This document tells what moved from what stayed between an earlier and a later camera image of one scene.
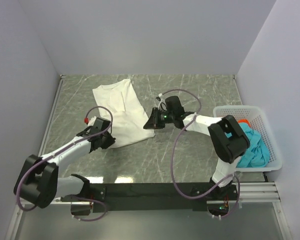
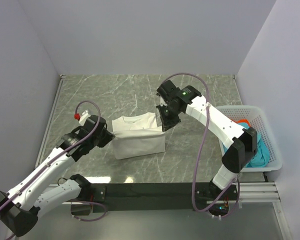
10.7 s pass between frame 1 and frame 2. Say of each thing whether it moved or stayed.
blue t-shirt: stayed
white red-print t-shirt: moved
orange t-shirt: stayed
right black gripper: moved
